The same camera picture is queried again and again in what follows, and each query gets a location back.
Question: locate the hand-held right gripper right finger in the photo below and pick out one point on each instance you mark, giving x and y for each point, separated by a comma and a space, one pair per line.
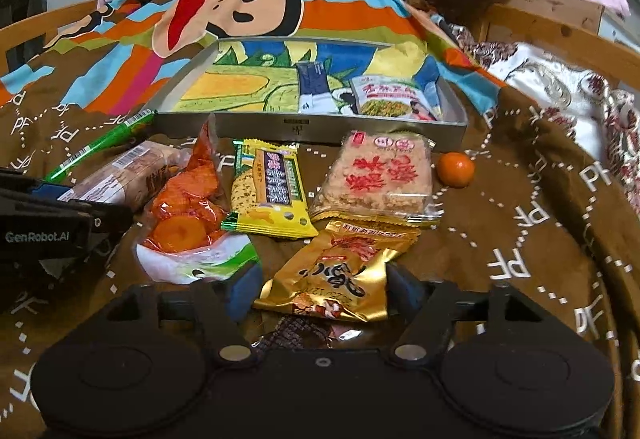
404, 290

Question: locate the white red snack packet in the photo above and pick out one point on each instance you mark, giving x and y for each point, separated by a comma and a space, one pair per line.
390, 106

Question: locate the blue white snack packet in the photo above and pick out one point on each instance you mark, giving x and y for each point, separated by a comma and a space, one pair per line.
312, 89

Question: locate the gold foil snack packet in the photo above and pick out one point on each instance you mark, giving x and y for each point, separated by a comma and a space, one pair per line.
340, 269

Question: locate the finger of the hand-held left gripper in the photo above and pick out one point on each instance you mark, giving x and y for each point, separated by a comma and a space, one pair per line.
47, 191
107, 219

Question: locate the metal tray with picture lining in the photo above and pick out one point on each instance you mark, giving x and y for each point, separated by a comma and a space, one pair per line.
300, 126

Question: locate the yellow green snack packet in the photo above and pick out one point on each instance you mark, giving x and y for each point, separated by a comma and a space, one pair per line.
270, 199

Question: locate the brown wafer packet with barcode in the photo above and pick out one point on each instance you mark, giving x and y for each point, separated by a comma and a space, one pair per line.
120, 174

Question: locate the clear packet with dark snack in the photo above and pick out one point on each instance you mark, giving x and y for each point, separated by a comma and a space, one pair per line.
295, 334

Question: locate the green tube packet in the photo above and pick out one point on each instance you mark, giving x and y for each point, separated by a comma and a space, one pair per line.
100, 144

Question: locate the clear rice cake packet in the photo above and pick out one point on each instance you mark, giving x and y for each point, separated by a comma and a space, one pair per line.
380, 179

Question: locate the white floral cloth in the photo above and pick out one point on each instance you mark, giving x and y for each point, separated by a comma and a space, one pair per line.
550, 79

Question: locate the mandarin orange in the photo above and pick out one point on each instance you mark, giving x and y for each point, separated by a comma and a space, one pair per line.
456, 170

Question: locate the orange snack bag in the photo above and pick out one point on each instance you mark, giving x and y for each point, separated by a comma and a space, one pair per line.
185, 204

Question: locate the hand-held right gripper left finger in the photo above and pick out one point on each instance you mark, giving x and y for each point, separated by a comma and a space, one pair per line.
242, 291

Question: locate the printed monkey blanket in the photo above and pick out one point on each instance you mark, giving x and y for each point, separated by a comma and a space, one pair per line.
525, 199

